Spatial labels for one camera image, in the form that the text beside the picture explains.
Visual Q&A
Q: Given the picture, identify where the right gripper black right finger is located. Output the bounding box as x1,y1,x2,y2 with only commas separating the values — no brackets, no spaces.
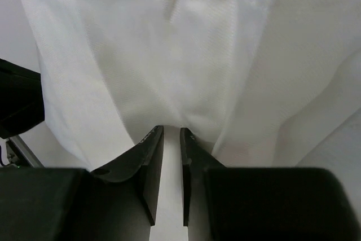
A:
180,128,360,240

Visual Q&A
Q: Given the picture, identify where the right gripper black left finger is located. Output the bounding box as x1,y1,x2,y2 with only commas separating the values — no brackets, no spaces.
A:
1,126,164,240

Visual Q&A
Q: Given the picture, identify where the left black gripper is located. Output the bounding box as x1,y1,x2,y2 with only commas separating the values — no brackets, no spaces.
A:
1,59,45,139

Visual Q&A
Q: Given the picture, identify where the white pleated skirt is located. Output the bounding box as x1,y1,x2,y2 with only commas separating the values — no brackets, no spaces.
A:
21,0,360,169

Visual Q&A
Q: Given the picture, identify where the aluminium table edge rail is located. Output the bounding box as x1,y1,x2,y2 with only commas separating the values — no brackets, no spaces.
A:
6,135,43,168

